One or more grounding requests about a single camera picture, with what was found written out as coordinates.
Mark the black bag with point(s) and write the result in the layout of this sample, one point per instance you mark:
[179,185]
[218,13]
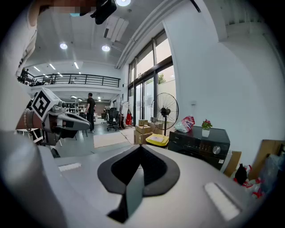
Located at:
[241,174]

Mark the row of strip ceiling lights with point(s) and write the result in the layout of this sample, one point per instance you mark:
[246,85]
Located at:
[52,66]

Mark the black head-worn camera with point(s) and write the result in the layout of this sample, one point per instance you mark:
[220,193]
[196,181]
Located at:
[102,11]

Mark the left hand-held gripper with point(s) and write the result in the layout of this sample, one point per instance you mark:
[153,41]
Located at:
[44,104]

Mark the black washing machine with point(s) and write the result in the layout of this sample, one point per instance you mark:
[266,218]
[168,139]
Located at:
[200,144]

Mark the cardboard box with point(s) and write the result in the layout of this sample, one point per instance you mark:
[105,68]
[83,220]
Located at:
[143,122]
[142,129]
[141,139]

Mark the small leaning cardboard sheet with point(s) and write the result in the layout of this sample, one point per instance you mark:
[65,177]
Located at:
[233,163]

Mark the large glass window wall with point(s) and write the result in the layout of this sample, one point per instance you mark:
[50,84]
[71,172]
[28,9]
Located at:
[147,89]

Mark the black balcony railing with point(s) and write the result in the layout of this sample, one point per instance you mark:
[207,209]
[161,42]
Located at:
[78,79]

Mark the flat cardboard sheet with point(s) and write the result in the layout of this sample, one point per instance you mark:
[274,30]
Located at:
[109,139]

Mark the black standing fan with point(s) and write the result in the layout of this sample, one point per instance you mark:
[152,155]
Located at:
[164,111]

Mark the teal detergent refill bag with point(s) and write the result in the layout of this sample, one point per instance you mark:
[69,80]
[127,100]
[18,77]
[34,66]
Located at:
[186,124]

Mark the large leaning cardboard sheet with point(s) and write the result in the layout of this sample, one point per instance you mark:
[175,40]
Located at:
[265,155]

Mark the round ceiling light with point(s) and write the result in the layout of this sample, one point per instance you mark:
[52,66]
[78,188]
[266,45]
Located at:
[105,48]
[123,1]
[63,46]

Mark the white ceiling air conditioner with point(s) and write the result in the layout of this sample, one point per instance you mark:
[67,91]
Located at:
[116,29]

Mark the black office chair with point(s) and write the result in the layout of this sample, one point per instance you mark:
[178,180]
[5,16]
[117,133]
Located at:
[112,118]

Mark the red flower plant white pot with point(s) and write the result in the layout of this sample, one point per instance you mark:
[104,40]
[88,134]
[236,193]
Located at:
[206,129]

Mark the clear plastic bag red print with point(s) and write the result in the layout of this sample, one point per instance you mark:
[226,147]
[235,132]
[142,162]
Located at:
[251,184]

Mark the person's left forearm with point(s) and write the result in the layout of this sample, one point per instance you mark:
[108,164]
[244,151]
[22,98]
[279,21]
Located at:
[21,120]

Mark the black bin yellow lid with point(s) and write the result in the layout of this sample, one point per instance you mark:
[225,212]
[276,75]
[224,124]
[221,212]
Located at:
[157,140]

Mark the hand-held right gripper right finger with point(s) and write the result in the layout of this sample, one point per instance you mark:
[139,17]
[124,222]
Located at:
[189,178]

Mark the blue-grey plastic storage bag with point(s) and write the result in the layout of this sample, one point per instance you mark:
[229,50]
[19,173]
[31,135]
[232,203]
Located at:
[272,169]

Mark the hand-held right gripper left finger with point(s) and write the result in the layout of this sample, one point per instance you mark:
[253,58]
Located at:
[89,178]

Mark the person's torso white shirt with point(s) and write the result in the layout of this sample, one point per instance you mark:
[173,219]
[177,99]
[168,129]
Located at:
[13,89]

